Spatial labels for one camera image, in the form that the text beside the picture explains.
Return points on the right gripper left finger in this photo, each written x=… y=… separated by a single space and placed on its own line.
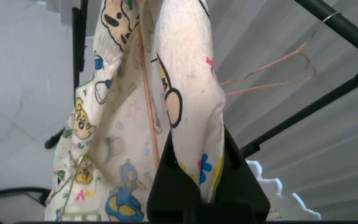
x=169 y=193

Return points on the cream printed shirt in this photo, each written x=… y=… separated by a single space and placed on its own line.
x=191 y=77

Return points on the black clothes rack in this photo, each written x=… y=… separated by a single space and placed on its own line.
x=346 y=26

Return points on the white curtain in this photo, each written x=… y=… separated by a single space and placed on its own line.
x=337 y=155

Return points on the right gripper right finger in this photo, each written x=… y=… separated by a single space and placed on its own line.
x=241 y=193

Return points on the pink clothes hanger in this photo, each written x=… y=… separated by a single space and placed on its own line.
x=149 y=102
x=266 y=68

